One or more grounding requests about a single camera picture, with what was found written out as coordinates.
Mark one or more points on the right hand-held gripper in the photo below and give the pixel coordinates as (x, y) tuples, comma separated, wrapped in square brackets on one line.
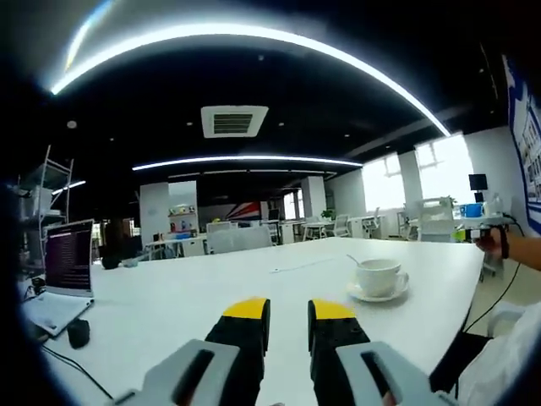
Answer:
[(482, 233)]

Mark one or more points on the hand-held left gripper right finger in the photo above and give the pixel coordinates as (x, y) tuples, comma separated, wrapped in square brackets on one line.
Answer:
[(338, 338)]

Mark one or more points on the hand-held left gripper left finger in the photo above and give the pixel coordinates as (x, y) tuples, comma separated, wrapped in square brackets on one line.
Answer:
[(236, 338)]

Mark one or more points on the white coffee tray saucer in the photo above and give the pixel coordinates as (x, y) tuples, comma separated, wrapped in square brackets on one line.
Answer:
[(359, 295)]

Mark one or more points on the white coffee cup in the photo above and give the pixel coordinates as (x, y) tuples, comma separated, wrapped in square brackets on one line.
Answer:
[(378, 277)]

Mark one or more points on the white tabletop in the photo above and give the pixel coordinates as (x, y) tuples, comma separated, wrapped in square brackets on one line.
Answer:
[(211, 287)]

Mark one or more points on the person's right hand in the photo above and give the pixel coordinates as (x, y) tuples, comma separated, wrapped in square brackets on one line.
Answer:
[(490, 247)]

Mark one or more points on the blue container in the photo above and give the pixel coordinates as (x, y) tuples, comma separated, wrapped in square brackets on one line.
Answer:
[(471, 210)]

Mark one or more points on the white trolley cart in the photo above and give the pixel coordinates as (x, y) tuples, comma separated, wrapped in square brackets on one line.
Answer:
[(435, 220)]

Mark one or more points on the black monitor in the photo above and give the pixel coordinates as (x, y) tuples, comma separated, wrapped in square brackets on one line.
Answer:
[(477, 182)]

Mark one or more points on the white office chair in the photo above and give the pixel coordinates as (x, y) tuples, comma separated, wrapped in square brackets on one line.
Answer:
[(341, 224)]

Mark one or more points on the black chair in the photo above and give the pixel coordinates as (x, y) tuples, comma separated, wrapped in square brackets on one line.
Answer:
[(456, 359)]

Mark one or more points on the person's white clothing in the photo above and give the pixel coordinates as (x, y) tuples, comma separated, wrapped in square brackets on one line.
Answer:
[(507, 359)]

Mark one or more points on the black round object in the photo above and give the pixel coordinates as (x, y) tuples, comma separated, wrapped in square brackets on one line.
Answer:
[(112, 262)]

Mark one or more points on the small black box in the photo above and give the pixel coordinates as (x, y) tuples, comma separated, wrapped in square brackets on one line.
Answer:
[(79, 334)]

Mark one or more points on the white laptop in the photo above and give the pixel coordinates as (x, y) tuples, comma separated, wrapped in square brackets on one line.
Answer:
[(69, 258)]

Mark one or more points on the ceiling air conditioner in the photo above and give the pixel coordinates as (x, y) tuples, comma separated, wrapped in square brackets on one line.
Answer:
[(234, 122)]

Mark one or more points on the short ceiling light strip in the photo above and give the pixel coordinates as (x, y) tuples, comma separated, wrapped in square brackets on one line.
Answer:
[(67, 187)]

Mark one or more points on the metal shelf rack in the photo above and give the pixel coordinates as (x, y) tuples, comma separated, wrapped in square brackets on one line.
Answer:
[(46, 186)]

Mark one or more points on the round ceiling detector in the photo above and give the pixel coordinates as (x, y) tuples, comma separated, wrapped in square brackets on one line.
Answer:
[(72, 124)]

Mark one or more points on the long ceiling light strip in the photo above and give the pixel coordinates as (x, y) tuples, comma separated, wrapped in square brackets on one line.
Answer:
[(228, 29)]

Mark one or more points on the blue and white wall poster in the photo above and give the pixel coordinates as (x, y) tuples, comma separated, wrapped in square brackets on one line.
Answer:
[(522, 139)]

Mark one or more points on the red and blue wall mural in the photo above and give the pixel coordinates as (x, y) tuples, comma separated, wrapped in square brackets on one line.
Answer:
[(245, 211)]

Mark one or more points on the wall shelf with colourful items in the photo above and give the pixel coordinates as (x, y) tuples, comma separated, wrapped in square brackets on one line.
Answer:
[(182, 220)]

